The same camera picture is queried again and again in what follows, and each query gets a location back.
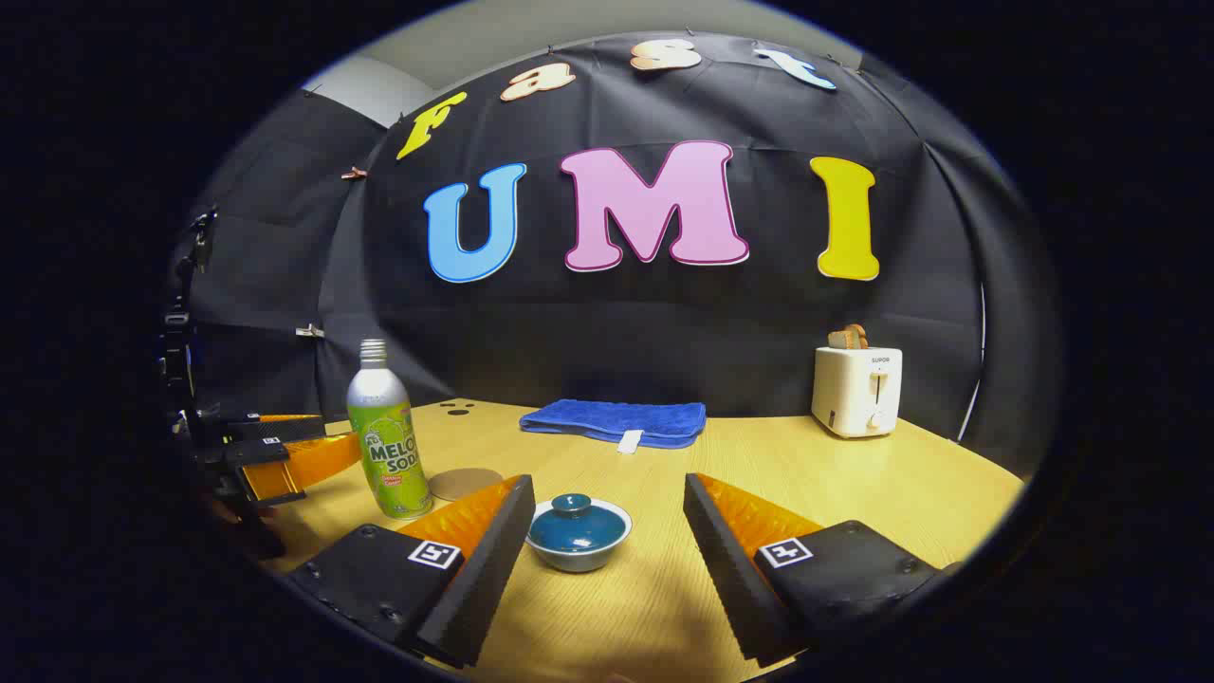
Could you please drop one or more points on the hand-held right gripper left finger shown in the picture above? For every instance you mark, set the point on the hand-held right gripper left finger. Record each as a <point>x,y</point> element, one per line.
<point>484,579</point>

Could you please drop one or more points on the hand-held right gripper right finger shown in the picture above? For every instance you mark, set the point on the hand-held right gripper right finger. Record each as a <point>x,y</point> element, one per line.
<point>730,579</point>

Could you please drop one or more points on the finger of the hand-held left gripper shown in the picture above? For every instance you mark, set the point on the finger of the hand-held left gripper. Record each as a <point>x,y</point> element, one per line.
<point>275,429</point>
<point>303,465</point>

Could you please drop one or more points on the silver green label water bottle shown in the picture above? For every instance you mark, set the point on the silver green label water bottle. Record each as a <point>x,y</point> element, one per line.
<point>389,436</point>

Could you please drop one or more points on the white teacup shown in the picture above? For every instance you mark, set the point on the white teacup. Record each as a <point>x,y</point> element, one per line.
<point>579,563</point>

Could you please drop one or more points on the brown round coaster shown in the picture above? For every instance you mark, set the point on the brown round coaster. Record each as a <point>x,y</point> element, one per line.
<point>465,482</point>

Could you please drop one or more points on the blue teacup lid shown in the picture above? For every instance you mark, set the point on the blue teacup lid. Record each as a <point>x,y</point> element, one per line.
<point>574,526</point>

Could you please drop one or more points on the silver clip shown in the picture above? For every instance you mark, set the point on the silver clip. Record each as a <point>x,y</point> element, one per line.
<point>309,331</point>

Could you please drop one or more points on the black stand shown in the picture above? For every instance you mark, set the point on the black stand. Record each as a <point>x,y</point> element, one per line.
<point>180,351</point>

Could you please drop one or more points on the blue folded towel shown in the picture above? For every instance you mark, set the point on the blue folded towel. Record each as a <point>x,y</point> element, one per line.
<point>616,419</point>

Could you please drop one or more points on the white toaster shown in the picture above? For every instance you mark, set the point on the white toaster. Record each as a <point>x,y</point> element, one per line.
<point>854,394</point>

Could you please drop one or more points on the black backdrop cloth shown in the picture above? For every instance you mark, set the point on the black backdrop cloth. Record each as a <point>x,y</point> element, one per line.
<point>664,332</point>

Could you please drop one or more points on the toasted bread slice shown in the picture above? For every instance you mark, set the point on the toasted bread slice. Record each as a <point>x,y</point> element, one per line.
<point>857,334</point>
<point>836,340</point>

